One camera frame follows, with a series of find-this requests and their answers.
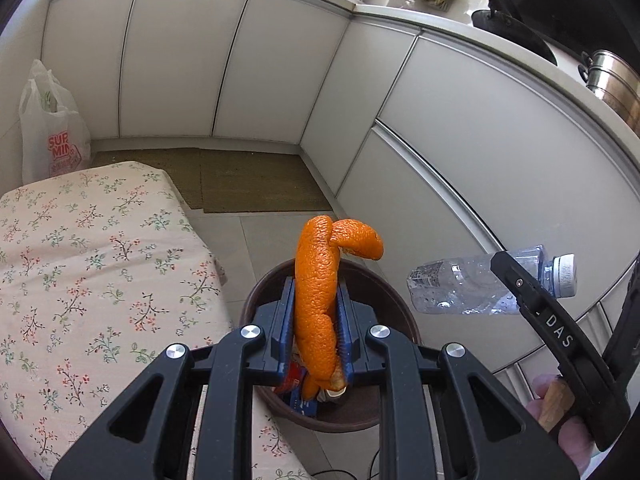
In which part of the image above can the orange peel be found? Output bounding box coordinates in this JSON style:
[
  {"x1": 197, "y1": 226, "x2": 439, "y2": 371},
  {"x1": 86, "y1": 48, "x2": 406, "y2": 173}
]
[{"x1": 294, "y1": 216, "x2": 384, "y2": 400}]

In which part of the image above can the clear plastic water bottle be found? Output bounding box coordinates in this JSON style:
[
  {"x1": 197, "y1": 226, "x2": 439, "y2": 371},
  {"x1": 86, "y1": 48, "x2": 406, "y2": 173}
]
[{"x1": 407, "y1": 245, "x2": 577, "y2": 315}]

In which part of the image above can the blue toothpaste box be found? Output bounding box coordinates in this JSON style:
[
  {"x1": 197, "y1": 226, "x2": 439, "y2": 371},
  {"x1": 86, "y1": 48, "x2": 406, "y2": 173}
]
[{"x1": 290, "y1": 382, "x2": 318, "y2": 418}]

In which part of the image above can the brown trash bin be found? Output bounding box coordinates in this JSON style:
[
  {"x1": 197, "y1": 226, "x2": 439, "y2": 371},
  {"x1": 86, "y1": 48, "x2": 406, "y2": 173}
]
[{"x1": 240, "y1": 257, "x2": 422, "y2": 435}]

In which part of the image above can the person's right hand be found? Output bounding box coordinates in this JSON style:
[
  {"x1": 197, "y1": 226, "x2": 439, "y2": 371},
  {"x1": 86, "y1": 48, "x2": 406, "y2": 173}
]
[{"x1": 526, "y1": 374, "x2": 593, "y2": 474}]

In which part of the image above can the brown floor mat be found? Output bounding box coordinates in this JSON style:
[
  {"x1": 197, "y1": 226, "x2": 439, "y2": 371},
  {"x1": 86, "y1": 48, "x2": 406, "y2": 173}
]
[{"x1": 92, "y1": 148, "x2": 331, "y2": 214}]

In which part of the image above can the floral tablecloth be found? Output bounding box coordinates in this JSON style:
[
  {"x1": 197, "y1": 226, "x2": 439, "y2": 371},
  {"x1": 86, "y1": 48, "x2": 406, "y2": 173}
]
[{"x1": 0, "y1": 160, "x2": 312, "y2": 480}]

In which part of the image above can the white plastic shopping bag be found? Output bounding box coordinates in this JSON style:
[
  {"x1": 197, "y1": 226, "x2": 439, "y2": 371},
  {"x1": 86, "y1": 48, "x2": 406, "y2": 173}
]
[{"x1": 18, "y1": 60, "x2": 91, "y2": 184}]

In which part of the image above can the stainless steel pot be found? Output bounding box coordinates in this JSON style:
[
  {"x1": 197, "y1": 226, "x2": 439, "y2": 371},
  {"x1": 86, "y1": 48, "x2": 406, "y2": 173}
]
[{"x1": 578, "y1": 50, "x2": 640, "y2": 134}]

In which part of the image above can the black frying pan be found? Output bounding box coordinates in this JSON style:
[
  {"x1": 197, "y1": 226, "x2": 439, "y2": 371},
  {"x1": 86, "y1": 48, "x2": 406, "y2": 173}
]
[{"x1": 471, "y1": 0, "x2": 558, "y2": 65}]

